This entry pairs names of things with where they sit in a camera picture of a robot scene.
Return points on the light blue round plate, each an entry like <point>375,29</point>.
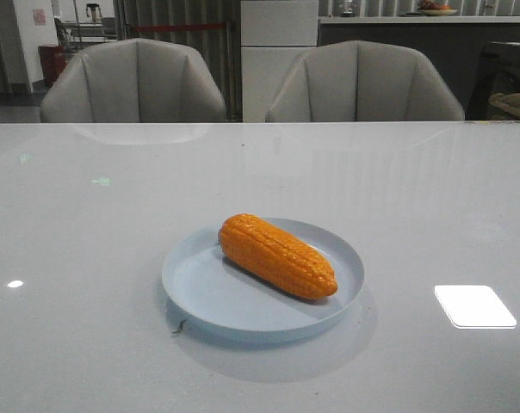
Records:
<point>221,298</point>

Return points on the grey counter with white top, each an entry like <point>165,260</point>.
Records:
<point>452,43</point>

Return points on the dark armchair with cushion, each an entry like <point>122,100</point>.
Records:
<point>496,94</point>

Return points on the grey upholstered chair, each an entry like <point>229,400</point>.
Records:
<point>363,81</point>
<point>134,81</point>

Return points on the red barrier belt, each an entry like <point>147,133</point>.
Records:
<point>180,28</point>

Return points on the white cabinet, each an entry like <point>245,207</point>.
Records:
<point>273,33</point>

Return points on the red trash bin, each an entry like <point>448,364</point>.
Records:
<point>52,61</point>

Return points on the fruit bowl on counter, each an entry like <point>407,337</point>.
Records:
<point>433,8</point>

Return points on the pink wall sign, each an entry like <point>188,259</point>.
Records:
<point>39,17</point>

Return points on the grey upholstered chair right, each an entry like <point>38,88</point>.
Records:
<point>363,81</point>

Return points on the orange corn cob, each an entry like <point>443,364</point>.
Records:
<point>277,256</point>

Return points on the grey upholstered chair left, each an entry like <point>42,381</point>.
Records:
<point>134,81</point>

